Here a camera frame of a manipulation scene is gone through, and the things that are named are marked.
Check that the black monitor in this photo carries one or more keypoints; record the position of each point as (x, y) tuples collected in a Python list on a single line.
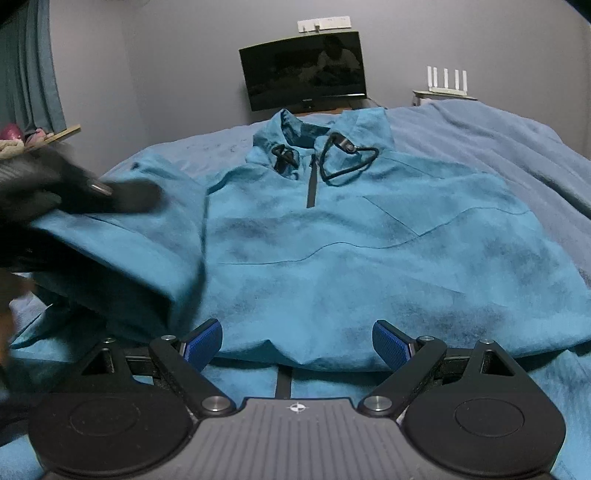
[(304, 69)]

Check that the beige cloth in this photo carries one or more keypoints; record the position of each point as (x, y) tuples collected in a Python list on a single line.
[(11, 148)]

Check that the white router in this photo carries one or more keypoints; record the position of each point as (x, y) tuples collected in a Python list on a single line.
[(447, 79)]

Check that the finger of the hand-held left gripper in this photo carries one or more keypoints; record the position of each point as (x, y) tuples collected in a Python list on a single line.
[(124, 196)]

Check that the pink round object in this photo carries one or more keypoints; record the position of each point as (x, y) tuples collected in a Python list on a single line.
[(11, 132)]

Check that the teal zip jacket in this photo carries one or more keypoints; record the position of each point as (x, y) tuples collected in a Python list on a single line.
[(351, 258)]

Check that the grey-blue bed blanket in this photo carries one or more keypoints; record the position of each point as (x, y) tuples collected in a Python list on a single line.
[(508, 138)]

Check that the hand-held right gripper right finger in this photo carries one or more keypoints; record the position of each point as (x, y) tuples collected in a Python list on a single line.
[(390, 344)]

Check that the teal curtain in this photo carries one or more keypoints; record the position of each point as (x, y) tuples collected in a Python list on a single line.
[(32, 69)]

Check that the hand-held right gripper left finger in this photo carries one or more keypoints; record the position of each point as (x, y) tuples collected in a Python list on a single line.
[(205, 344)]

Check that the white wall power strip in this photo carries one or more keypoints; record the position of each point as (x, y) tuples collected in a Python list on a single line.
[(323, 23)]

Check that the wooden board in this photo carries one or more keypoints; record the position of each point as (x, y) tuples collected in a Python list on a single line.
[(57, 134)]

